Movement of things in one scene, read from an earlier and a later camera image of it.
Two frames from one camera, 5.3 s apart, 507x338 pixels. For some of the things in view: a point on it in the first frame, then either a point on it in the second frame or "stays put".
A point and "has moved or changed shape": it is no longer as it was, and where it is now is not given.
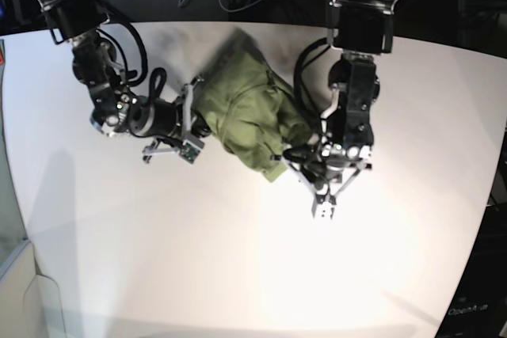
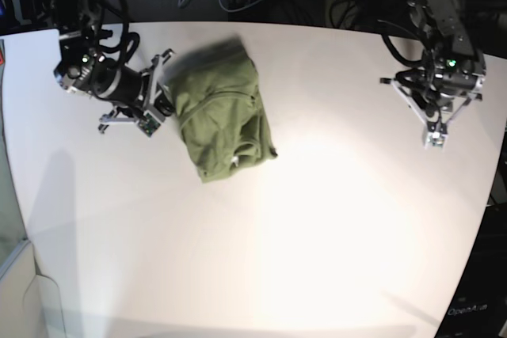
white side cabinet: (29, 301) stays put
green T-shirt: (242, 103) has moved or changed shape
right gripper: (335, 169) -> (436, 108)
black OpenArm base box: (478, 309) stays put
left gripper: (176, 123) -> (135, 91)
